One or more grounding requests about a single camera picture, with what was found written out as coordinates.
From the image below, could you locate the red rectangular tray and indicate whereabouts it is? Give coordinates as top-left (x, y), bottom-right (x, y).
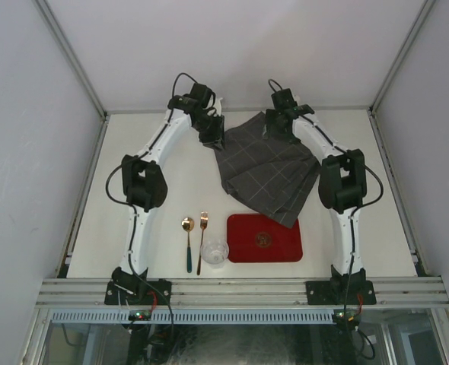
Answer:
top-left (226, 214), bottom-right (303, 263)

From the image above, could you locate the grey slotted cable duct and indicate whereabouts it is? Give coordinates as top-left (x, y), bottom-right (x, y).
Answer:
top-left (52, 309), bottom-right (334, 325)

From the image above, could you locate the clear glass cup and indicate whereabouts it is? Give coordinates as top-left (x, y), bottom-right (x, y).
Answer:
top-left (201, 237), bottom-right (229, 268)

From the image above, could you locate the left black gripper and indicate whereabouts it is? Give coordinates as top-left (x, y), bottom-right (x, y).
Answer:
top-left (193, 114), bottom-right (227, 153)

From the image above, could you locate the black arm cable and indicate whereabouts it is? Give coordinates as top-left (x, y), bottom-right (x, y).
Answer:
top-left (105, 72), bottom-right (195, 208)
top-left (361, 167), bottom-right (384, 210)

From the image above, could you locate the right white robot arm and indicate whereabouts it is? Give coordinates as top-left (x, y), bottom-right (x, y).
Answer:
top-left (264, 105), bottom-right (372, 304)

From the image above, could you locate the right aluminium frame post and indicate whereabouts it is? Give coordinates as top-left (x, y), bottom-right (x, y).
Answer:
top-left (368, 0), bottom-right (438, 115)

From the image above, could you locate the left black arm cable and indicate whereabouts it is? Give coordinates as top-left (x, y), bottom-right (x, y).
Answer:
top-left (105, 72), bottom-right (195, 208)

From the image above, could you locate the gold spoon green handle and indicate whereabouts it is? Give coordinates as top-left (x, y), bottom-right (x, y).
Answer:
top-left (181, 217), bottom-right (195, 274)

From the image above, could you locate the left aluminium frame post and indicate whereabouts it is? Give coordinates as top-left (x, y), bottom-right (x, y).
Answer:
top-left (33, 0), bottom-right (110, 121)

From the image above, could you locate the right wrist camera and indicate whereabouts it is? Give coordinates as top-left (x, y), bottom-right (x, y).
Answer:
top-left (271, 88), bottom-right (298, 111)

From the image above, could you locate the rose gold fork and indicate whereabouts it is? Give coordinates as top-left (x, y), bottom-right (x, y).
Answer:
top-left (196, 211), bottom-right (209, 276)

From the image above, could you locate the grey checked cloth napkin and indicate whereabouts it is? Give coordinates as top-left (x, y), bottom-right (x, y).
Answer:
top-left (215, 112), bottom-right (320, 228)

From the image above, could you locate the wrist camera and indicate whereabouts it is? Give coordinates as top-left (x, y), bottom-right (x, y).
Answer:
top-left (189, 83), bottom-right (216, 109)
top-left (271, 88), bottom-right (298, 111)

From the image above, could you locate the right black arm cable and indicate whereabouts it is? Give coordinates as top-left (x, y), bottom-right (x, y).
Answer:
top-left (361, 167), bottom-right (384, 210)

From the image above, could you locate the aluminium frame post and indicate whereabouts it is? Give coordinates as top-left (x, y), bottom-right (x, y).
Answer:
top-left (33, 0), bottom-right (110, 121)
top-left (368, 0), bottom-right (438, 115)

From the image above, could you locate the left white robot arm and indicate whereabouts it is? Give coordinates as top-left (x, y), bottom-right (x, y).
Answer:
top-left (112, 96), bottom-right (225, 304)

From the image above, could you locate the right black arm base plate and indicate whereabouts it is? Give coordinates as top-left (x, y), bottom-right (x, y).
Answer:
top-left (305, 281), bottom-right (377, 306)

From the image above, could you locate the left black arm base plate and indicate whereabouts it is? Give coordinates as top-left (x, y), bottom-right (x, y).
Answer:
top-left (104, 279), bottom-right (172, 306)

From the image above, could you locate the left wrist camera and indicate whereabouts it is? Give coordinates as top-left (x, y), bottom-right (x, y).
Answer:
top-left (189, 83), bottom-right (216, 109)

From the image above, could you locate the aluminium front rail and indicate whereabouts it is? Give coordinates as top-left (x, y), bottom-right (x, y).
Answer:
top-left (36, 277), bottom-right (449, 309)

